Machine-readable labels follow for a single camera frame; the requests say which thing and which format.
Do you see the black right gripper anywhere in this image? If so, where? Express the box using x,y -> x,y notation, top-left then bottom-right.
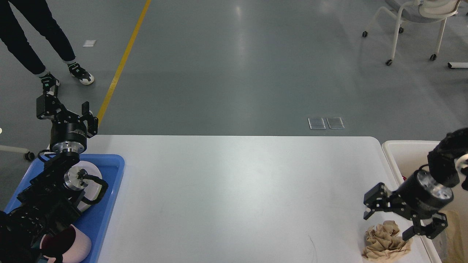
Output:
363,169 -> 454,241

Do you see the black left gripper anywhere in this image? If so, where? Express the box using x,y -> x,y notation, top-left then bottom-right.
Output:
36,92 -> 99,153

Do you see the brown paper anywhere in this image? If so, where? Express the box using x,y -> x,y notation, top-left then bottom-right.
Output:
361,220 -> 413,263

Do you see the pink plate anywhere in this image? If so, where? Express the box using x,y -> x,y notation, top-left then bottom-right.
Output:
74,160 -> 102,213

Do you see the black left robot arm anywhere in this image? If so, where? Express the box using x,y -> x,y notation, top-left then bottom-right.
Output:
1,91 -> 108,263

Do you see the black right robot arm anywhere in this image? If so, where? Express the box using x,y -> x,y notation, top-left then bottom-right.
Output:
363,128 -> 467,241

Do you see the brown paper bag in bin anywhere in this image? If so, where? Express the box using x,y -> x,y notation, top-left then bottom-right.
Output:
441,210 -> 467,263

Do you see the person with black green sneakers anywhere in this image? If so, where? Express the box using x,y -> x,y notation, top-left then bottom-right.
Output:
0,0 -> 95,96

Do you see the blue plastic tray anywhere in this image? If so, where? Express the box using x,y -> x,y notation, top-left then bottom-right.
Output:
5,154 -> 124,263

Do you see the grey floor socket plate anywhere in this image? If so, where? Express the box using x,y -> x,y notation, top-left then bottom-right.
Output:
308,118 -> 326,130
326,117 -> 345,129

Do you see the pink ribbed mug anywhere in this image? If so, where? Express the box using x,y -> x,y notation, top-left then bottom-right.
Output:
39,225 -> 91,263

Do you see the white furniture foot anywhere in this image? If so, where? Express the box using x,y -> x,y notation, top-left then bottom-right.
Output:
447,62 -> 468,69

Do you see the white office chair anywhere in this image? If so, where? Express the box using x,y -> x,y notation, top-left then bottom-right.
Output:
362,0 -> 461,66

